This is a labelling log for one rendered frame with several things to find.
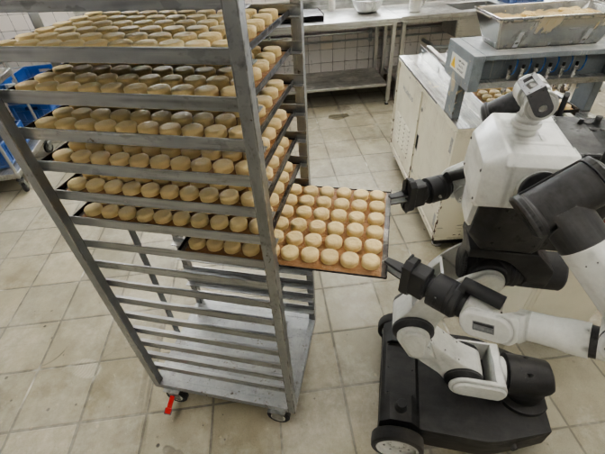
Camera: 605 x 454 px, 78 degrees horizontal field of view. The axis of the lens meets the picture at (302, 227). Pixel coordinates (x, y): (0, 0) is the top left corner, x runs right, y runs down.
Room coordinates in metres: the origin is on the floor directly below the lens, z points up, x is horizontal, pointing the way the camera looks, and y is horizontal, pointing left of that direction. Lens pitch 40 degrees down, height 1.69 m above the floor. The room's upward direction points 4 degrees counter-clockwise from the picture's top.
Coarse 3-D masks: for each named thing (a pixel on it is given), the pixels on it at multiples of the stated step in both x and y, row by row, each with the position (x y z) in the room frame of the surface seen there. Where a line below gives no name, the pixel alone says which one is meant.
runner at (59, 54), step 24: (0, 48) 0.84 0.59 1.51; (24, 48) 0.83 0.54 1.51; (48, 48) 0.81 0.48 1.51; (72, 48) 0.80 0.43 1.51; (96, 48) 0.79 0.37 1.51; (120, 48) 0.77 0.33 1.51; (144, 48) 0.76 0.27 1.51; (168, 48) 0.75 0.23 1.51; (192, 48) 0.74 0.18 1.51; (216, 48) 0.73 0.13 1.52
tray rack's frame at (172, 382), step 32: (0, 128) 0.83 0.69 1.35; (32, 160) 0.85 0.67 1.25; (64, 224) 0.83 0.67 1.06; (96, 288) 0.84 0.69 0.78; (192, 288) 1.27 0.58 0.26; (128, 320) 0.86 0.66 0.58; (192, 320) 1.16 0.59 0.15; (224, 320) 1.15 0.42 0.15; (288, 320) 1.12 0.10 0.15; (256, 352) 0.96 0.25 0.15; (160, 384) 0.83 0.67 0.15; (192, 384) 0.82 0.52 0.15; (224, 384) 0.81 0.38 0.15
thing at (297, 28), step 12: (300, 0) 1.12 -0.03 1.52; (300, 24) 1.12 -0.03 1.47; (300, 36) 1.12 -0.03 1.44; (300, 60) 1.12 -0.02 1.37; (300, 72) 1.12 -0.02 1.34; (300, 96) 1.12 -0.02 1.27; (300, 120) 1.12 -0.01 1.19; (300, 144) 1.12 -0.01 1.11; (300, 168) 1.12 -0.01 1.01; (312, 276) 1.12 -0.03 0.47; (312, 288) 1.12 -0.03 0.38
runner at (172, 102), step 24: (0, 96) 0.86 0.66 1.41; (24, 96) 0.84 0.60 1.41; (48, 96) 0.83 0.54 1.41; (72, 96) 0.81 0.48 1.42; (96, 96) 0.80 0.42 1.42; (120, 96) 0.78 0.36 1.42; (144, 96) 0.77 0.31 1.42; (168, 96) 0.76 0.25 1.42; (192, 96) 0.74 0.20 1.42; (216, 96) 0.73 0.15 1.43
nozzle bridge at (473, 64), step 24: (456, 48) 1.92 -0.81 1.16; (480, 48) 1.82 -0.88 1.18; (528, 48) 1.77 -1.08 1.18; (552, 48) 1.75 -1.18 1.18; (576, 48) 1.73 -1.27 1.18; (600, 48) 1.71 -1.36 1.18; (456, 72) 1.85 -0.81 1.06; (480, 72) 1.70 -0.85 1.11; (504, 72) 1.78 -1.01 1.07; (528, 72) 1.78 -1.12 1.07; (552, 72) 1.78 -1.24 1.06; (576, 72) 1.78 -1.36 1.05; (600, 72) 1.78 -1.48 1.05; (456, 96) 1.80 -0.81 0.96; (576, 96) 1.88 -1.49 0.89
